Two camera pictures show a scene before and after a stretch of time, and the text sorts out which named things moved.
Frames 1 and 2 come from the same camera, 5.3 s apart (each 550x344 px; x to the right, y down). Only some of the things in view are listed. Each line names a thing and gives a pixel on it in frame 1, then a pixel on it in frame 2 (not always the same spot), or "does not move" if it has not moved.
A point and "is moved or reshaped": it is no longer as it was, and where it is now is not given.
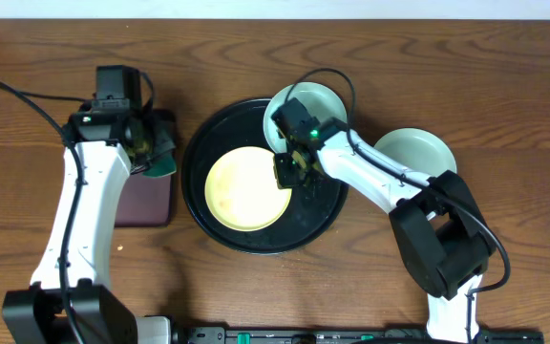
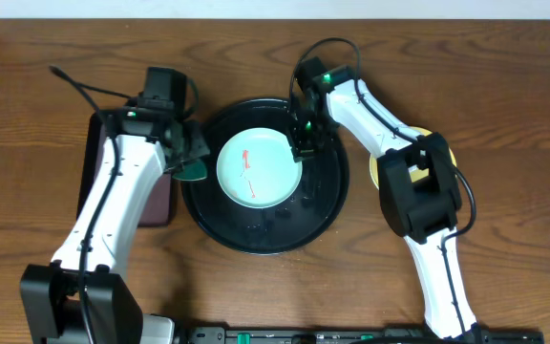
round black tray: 314,206 does not move
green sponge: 163,164 is moved or reshaped
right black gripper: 284,181 → 302,152
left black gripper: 158,126 → 201,148
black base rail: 203,334 does not move
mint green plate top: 319,100 is moved or reshaped
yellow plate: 243,190 → 415,173
